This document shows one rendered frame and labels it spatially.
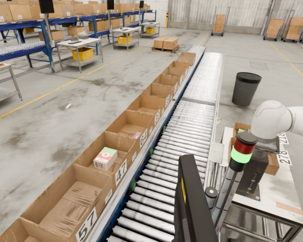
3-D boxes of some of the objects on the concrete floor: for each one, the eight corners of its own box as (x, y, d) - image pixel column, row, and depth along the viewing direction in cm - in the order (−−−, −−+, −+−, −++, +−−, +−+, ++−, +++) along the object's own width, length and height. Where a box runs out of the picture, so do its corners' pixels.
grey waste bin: (230, 105, 433) (238, 78, 399) (228, 96, 475) (235, 71, 441) (254, 108, 424) (264, 81, 390) (250, 99, 466) (258, 73, 431)
